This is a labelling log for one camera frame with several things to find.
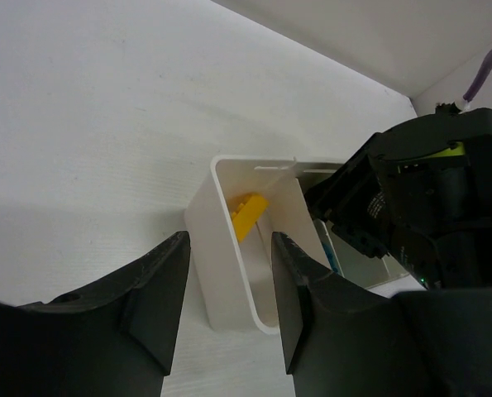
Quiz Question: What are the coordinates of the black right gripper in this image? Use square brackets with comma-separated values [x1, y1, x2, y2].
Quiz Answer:
[305, 108, 492, 289]

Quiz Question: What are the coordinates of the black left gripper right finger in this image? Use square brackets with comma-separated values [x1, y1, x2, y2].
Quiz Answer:
[271, 232, 492, 396]

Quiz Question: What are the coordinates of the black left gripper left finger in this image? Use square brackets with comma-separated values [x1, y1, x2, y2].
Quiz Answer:
[0, 231, 190, 396]

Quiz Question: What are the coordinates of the cyan rounded lego piece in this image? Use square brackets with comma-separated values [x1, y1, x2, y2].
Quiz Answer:
[322, 242, 339, 274]

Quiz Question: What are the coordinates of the yellow long lego brick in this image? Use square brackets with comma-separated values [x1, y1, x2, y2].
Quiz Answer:
[231, 194, 269, 242]

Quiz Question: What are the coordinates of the white three-compartment container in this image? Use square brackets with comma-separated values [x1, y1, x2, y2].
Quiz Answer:
[184, 155, 418, 334]

